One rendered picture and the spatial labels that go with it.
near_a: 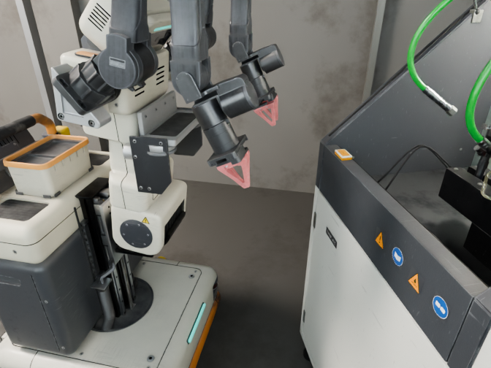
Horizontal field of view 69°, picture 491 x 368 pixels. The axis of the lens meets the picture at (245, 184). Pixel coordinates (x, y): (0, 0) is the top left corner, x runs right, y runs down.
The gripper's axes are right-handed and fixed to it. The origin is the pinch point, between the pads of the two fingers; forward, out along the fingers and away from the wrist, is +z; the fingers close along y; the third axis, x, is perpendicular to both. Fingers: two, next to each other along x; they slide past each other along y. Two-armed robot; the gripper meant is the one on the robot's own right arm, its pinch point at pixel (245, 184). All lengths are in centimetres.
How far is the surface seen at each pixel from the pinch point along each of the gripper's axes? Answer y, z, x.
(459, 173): 19, 22, -43
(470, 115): 5.2, 2.7, -44.5
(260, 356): 30, 89, 44
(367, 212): 10.4, 20.9, -20.5
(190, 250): 89, 66, 92
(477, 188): 12, 23, -44
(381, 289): -0.4, 35.0, -18.9
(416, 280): -8.9, 26.3, -27.1
